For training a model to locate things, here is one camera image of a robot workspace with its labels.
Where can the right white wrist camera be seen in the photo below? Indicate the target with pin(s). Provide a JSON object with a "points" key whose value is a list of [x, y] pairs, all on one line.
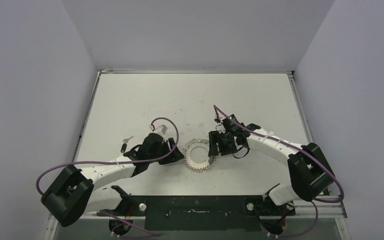
{"points": [[219, 116]]}

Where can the key with black head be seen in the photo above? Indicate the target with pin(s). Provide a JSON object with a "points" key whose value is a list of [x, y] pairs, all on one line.
{"points": [[125, 144]]}

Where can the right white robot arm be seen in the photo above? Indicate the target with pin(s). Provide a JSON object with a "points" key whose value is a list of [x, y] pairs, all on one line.
{"points": [[309, 172]]}

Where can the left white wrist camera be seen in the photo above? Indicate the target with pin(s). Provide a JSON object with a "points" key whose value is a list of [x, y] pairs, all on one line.
{"points": [[161, 129]]}

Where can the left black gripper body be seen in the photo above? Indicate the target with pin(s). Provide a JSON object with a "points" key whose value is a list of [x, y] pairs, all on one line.
{"points": [[164, 151]]}

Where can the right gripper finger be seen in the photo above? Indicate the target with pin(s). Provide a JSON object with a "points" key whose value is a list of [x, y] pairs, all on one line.
{"points": [[227, 146], [213, 143]]}

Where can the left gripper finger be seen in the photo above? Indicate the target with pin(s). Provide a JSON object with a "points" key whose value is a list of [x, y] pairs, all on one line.
{"points": [[175, 156], [171, 143]]}

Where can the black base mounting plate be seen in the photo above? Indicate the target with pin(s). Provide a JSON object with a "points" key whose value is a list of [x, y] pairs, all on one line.
{"points": [[205, 213]]}

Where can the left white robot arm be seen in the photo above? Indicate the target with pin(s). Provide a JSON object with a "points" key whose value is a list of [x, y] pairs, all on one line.
{"points": [[76, 191]]}

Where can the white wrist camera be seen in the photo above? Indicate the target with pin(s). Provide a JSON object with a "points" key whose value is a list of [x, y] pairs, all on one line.
{"points": [[161, 129], [219, 116]]}

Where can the metal disc with keyrings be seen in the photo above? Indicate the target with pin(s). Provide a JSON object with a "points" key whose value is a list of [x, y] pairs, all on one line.
{"points": [[196, 156]]}

